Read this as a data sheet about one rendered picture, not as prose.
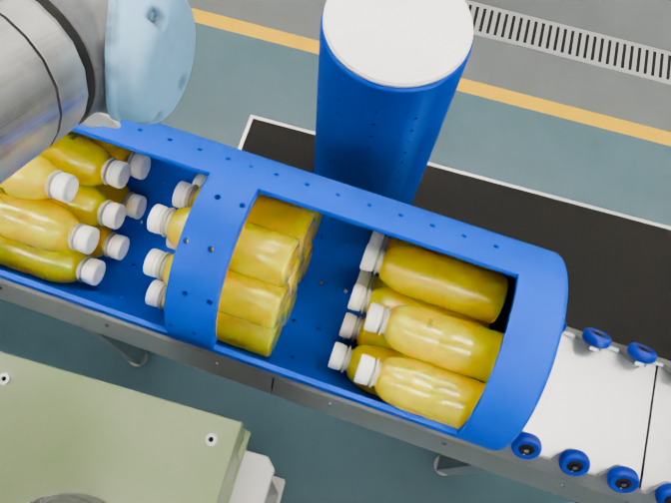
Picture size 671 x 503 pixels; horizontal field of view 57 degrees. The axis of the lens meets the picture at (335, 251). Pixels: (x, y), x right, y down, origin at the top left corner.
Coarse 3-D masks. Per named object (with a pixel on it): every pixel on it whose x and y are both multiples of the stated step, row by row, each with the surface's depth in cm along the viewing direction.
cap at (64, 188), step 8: (56, 176) 83; (64, 176) 83; (72, 176) 84; (56, 184) 82; (64, 184) 82; (72, 184) 84; (56, 192) 83; (64, 192) 83; (72, 192) 85; (64, 200) 83
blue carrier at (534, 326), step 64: (128, 128) 81; (256, 192) 77; (320, 192) 80; (128, 256) 102; (192, 256) 75; (320, 256) 101; (512, 256) 77; (128, 320) 84; (192, 320) 78; (320, 320) 99; (512, 320) 72; (320, 384) 82; (512, 384) 72
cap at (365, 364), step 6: (360, 360) 81; (366, 360) 81; (372, 360) 82; (360, 366) 81; (366, 366) 81; (372, 366) 81; (360, 372) 81; (366, 372) 81; (354, 378) 81; (360, 378) 81; (366, 378) 81
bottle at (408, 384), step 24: (384, 360) 82; (408, 360) 81; (384, 384) 80; (408, 384) 79; (432, 384) 79; (456, 384) 79; (480, 384) 81; (408, 408) 80; (432, 408) 79; (456, 408) 78
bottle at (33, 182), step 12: (24, 168) 81; (36, 168) 82; (48, 168) 83; (12, 180) 81; (24, 180) 82; (36, 180) 82; (48, 180) 82; (0, 192) 84; (12, 192) 83; (24, 192) 82; (36, 192) 83; (48, 192) 83
